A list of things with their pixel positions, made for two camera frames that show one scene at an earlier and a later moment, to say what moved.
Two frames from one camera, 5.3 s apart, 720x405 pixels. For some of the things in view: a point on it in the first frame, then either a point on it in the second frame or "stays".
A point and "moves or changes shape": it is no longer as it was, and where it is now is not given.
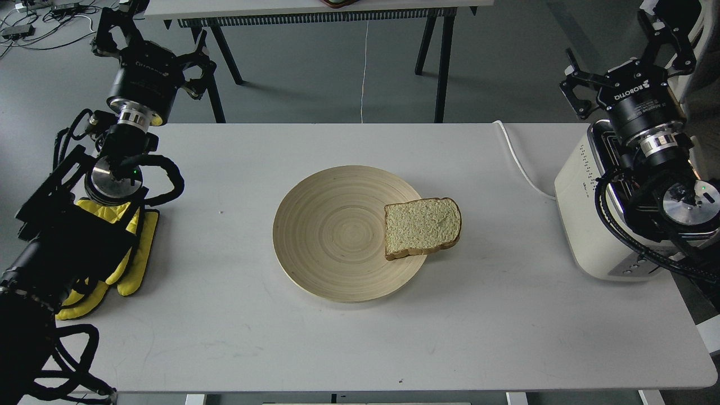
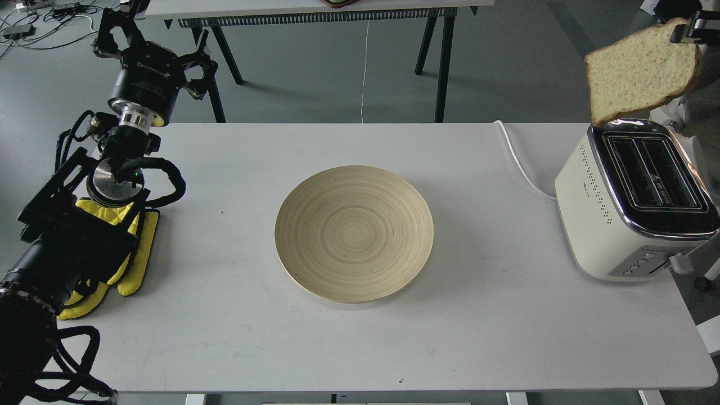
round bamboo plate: (329, 234) stays
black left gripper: (149, 77) stays
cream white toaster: (597, 253) stays
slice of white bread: (421, 226) moves or changes shape
